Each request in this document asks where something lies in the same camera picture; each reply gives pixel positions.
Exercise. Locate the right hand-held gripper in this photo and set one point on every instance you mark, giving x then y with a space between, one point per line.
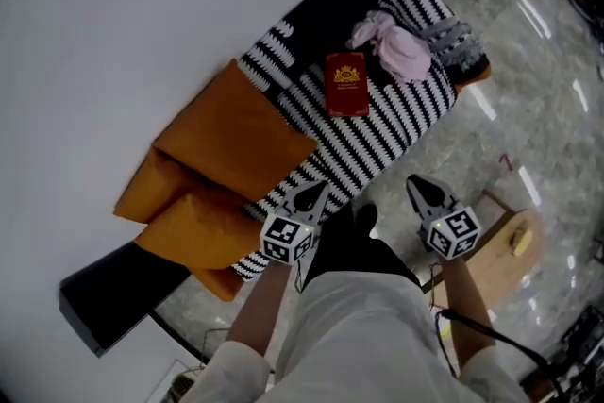
453 233

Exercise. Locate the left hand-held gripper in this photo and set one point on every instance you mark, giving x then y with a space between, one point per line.
285 240

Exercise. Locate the red book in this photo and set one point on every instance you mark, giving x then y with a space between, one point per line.
347 85

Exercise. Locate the person's left forearm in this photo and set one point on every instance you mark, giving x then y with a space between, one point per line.
264 307

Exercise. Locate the person's right forearm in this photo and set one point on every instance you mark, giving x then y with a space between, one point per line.
464 297

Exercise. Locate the orange sofa with striped cover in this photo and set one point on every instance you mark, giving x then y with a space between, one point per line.
377 127

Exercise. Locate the round wooden stool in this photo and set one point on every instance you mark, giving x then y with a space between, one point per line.
500 269

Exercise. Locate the person's black shoe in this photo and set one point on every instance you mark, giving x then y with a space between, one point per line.
367 217

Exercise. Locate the person's black trousers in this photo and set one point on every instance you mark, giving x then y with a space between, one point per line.
354 255

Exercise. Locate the red scrap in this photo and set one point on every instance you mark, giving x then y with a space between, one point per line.
506 161

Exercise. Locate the large orange cushion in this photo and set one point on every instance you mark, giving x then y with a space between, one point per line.
236 132

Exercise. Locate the person's white shirt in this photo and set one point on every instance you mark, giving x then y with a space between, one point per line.
358 335

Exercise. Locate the pink cloth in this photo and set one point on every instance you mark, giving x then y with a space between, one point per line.
401 47

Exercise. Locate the grey knitted cloth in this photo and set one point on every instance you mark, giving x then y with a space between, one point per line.
455 42

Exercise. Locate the black equipment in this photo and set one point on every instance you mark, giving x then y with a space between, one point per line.
580 358

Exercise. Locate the black side cabinet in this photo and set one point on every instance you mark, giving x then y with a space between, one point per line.
108 297

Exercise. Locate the white stand with mesh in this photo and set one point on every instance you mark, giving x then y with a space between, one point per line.
179 384

